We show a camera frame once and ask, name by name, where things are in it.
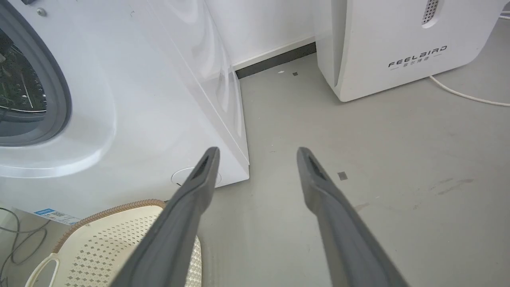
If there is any cream perforated laundry basket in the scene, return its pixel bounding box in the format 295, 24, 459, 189
25, 199, 202, 287

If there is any white front-load washing machine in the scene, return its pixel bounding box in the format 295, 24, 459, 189
0, 0, 250, 219

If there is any blue and white label sticker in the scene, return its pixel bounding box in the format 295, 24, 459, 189
33, 208, 81, 226

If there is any thin black cable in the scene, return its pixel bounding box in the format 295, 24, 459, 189
0, 207, 51, 281

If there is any white power cable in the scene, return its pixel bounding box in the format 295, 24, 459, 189
429, 75, 510, 107

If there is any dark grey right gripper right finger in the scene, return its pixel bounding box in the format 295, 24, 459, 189
296, 147, 410, 287

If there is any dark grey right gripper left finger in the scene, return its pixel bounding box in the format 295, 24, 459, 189
110, 146, 221, 287

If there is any white Feelbird appliance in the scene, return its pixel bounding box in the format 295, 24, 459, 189
312, 0, 509, 102

